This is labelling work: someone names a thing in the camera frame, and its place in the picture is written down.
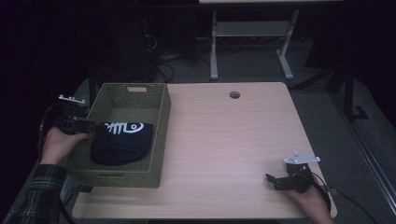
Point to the black metal stand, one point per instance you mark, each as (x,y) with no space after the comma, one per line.
(348,90)

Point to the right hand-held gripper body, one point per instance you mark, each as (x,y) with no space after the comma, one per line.
(299,182)

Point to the person's right hand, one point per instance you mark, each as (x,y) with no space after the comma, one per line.
(313,205)

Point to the aluminium floor rail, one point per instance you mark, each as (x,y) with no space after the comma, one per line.
(367,155)
(67,189)

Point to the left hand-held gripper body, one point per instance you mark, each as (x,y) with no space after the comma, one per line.
(70,115)

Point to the dark table edge bracket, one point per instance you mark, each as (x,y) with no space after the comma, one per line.
(84,188)

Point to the white metal frame desk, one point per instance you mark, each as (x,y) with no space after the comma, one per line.
(249,28)

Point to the green woven basket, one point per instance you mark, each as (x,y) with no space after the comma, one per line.
(124,105)

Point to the person's left hand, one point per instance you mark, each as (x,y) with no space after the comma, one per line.
(56,146)

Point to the black garment with white print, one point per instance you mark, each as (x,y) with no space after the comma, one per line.
(124,146)

